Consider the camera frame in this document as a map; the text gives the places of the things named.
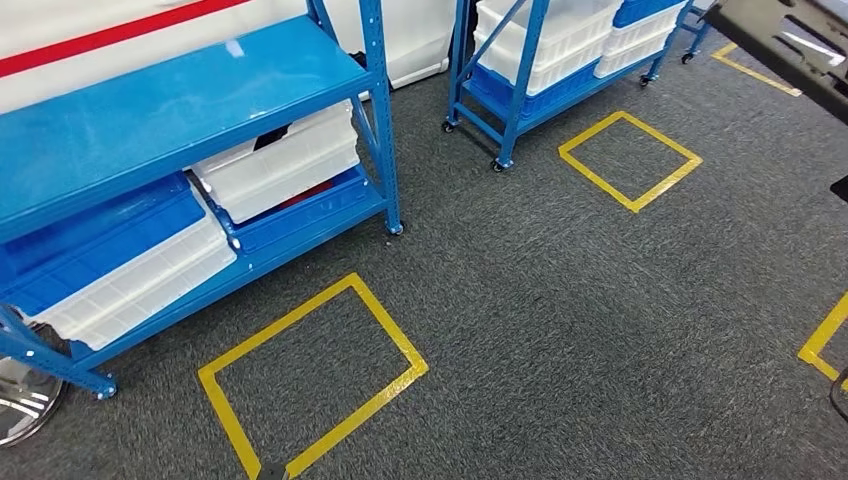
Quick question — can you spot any black plastic panel part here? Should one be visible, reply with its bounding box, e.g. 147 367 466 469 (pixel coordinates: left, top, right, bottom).
702 0 848 127

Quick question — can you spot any blue metal shelf rack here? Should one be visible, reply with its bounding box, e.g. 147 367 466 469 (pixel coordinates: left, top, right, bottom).
0 0 406 403

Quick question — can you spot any red item in bin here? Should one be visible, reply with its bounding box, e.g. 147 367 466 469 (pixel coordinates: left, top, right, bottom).
278 180 337 211

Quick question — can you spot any white plastic bin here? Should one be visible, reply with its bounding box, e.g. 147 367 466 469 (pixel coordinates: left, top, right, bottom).
39 243 239 353
592 3 688 80
190 100 362 226
19 192 231 321
473 0 625 98

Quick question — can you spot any black device behind rack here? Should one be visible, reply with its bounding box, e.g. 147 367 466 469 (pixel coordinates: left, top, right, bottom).
254 124 293 153

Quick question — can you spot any blue rack with casters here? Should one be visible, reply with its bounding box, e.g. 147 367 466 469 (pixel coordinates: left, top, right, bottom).
678 0 718 66
441 0 697 174

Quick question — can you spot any white car with red stripe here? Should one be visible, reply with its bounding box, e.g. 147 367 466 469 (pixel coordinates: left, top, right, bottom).
0 0 460 115

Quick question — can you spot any black camera cable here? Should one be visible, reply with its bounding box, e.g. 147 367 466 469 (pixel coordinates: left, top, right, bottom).
829 369 848 425

